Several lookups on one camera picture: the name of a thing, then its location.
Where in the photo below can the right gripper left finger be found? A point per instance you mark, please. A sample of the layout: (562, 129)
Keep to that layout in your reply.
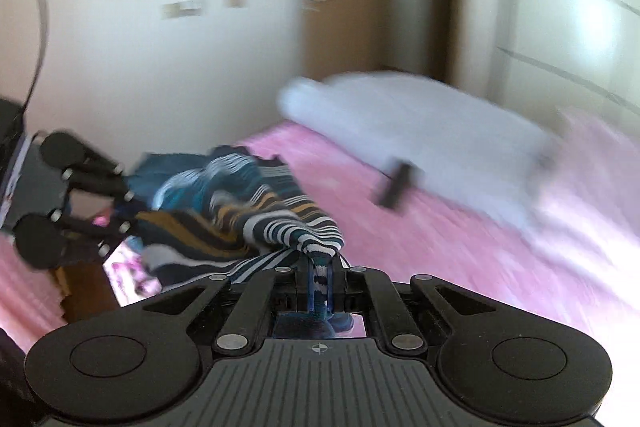
(245, 314)

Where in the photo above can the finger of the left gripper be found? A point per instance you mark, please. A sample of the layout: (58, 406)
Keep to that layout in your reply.
(83, 168)
(58, 239)

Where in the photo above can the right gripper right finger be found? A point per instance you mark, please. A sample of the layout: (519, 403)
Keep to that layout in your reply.
(371, 294)

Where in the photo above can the striped knit sweater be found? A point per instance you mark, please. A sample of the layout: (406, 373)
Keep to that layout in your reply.
(231, 213)

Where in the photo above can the black remote control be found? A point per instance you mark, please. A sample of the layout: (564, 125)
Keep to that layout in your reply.
(399, 182)

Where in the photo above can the white pillow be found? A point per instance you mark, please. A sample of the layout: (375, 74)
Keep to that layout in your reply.
(461, 148)

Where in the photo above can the pink fuzzy bed blanket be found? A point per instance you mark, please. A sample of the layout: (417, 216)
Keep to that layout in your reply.
(426, 235)

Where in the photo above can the wall switch plate small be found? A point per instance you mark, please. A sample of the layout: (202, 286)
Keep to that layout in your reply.
(235, 4)

